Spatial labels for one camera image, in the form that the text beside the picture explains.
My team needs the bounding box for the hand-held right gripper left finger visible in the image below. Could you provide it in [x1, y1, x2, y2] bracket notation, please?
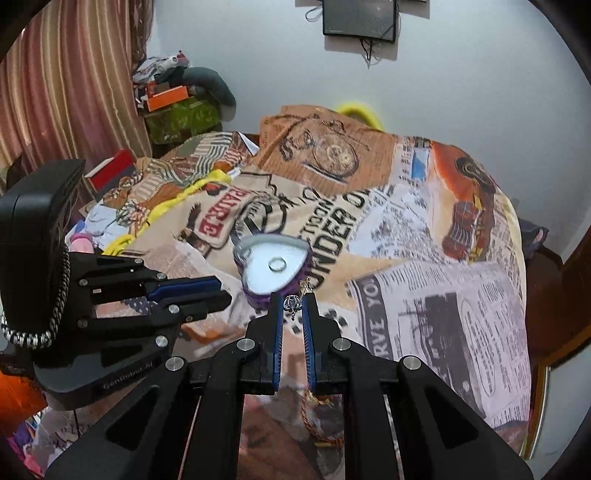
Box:
[45, 293, 284, 480]

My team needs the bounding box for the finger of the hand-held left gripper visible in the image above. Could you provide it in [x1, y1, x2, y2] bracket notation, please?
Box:
[76, 290, 233, 352]
[69, 253, 223, 306]

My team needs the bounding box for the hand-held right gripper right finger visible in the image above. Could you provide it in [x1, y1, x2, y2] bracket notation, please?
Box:
[302, 294, 535, 480]

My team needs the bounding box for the purple heart-shaped jewelry box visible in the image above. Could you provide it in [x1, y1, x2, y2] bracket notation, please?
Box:
[233, 234, 311, 309]

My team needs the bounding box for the pink and white cloth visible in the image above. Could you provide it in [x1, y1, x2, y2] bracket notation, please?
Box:
[65, 202, 122, 256]

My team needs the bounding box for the red box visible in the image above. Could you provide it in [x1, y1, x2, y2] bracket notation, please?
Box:
[85, 148, 137, 193]

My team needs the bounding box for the printed blanket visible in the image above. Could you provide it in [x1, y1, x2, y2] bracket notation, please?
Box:
[32, 105, 533, 480]

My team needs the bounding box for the striped pink curtain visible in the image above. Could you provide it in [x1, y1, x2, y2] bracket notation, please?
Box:
[0, 0, 156, 172]

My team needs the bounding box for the green patterned storage box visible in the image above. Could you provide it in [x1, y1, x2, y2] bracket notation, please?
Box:
[143, 98, 222, 145]

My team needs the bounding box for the orange box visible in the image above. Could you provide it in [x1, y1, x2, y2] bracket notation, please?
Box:
[143, 85, 190, 112]

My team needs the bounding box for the pile of clothes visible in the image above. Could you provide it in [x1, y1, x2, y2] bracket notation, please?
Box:
[133, 52, 190, 89]

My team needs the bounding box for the grey plush cushion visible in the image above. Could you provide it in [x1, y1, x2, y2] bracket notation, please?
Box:
[184, 67, 239, 124]

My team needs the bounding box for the colourful cloth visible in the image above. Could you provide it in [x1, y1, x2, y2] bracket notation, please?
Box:
[8, 406, 71, 477]

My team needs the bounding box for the yellow hoop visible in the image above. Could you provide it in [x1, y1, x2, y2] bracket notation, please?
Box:
[335, 102, 385, 133]

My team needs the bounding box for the dark cloth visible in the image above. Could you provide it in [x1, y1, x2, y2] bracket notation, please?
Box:
[519, 217, 550, 260]

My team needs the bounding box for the braided coiled cable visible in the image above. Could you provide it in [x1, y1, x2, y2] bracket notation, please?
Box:
[0, 248, 71, 348]

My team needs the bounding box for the orange thread bracelet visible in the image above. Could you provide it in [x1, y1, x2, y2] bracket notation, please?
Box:
[301, 391, 345, 449]

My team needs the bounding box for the wooden bed frame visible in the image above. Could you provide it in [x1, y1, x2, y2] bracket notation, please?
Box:
[516, 217, 591, 462]

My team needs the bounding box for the black screen cable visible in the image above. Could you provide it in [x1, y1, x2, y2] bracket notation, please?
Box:
[359, 39, 385, 68]

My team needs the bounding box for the black wall screen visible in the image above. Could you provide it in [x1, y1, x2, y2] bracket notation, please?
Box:
[322, 0, 400, 44]

